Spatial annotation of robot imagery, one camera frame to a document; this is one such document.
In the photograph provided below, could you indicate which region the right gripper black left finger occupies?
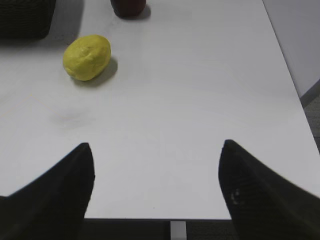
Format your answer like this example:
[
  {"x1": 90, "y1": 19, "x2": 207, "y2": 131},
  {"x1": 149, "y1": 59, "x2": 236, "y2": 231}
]
[{"x1": 0, "y1": 142, "x2": 95, "y2": 240}]

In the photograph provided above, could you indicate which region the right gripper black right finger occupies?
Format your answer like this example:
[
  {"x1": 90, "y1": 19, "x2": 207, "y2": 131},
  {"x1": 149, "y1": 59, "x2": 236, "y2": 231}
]
[{"x1": 218, "y1": 139, "x2": 320, "y2": 240}]

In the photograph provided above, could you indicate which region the black woven basket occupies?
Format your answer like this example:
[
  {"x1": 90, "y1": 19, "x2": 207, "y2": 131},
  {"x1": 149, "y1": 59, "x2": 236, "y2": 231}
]
[{"x1": 0, "y1": 0, "x2": 57, "y2": 39}]

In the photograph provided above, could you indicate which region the grey table leg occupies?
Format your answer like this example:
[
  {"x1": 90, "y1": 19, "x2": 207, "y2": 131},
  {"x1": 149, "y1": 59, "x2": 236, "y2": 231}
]
[{"x1": 170, "y1": 221, "x2": 187, "y2": 240}]

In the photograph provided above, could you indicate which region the yellow lemon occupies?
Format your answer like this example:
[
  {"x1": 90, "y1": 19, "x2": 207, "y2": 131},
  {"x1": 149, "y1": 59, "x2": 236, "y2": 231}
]
[{"x1": 62, "y1": 34, "x2": 112, "y2": 82}]

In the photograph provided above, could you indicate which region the dark red apple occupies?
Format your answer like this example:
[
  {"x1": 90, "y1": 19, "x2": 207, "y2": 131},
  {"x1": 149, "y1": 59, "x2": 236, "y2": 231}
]
[{"x1": 110, "y1": 0, "x2": 147, "y2": 18}]

